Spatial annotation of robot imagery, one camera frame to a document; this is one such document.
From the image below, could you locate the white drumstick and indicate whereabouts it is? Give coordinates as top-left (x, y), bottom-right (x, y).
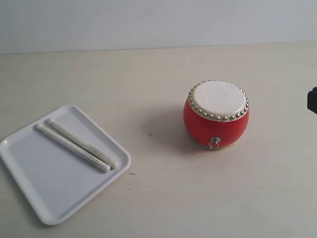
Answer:
top-left (35, 123), bottom-right (111, 173)
top-left (48, 118), bottom-right (119, 169)

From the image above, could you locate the small red drum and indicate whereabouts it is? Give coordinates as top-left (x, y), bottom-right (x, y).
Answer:
top-left (183, 80), bottom-right (250, 150)

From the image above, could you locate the white plastic tray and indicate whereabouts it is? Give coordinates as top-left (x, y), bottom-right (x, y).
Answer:
top-left (0, 105), bottom-right (131, 225)

